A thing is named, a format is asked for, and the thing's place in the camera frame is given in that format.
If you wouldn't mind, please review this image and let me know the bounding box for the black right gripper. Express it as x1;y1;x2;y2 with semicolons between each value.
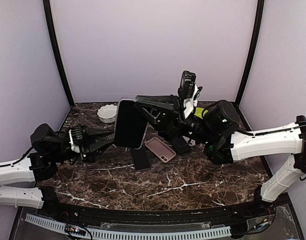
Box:
133;94;215;145

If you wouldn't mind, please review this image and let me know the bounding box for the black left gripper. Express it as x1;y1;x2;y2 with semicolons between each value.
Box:
49;124;118;164

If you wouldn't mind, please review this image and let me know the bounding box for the pink phone case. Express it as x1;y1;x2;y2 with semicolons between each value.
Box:
145;137;176;163

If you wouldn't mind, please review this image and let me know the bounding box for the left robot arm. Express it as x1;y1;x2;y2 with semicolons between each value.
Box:
0;123;114;218

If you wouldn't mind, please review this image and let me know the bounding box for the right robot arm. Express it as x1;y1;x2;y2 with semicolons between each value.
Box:
135;95;306;217

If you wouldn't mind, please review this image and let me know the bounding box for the white scalloped bowl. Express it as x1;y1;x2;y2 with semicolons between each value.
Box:
97;104;117;124

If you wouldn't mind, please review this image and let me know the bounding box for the green bowl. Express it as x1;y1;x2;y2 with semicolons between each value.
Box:
194;107;208;119

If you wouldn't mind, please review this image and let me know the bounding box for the small circuit board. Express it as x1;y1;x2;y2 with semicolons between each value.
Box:
64;224;86;237

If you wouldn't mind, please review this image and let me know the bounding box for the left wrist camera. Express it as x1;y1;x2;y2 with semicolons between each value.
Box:
68;125;88;153

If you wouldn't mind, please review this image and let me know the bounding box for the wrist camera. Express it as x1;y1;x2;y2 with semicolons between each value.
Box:
68;125;88;153
177;70;203;118

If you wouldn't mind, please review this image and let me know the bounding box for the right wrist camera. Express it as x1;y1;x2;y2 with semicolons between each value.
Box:
177;70;203;118

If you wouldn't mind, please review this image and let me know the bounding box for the black front rail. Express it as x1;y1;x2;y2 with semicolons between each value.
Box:
37;202;269;226

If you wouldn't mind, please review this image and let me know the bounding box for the white slotted cable duct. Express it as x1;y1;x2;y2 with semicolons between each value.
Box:
25;213;232;240

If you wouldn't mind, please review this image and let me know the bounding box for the left black frame post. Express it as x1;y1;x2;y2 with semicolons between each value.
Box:
42;0;75;108

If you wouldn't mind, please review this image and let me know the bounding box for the black frame post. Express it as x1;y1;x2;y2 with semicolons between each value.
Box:
42;0;75;108
234;0;265;108

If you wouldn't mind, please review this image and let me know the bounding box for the right black frame post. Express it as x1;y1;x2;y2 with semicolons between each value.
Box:
234;0;265;108

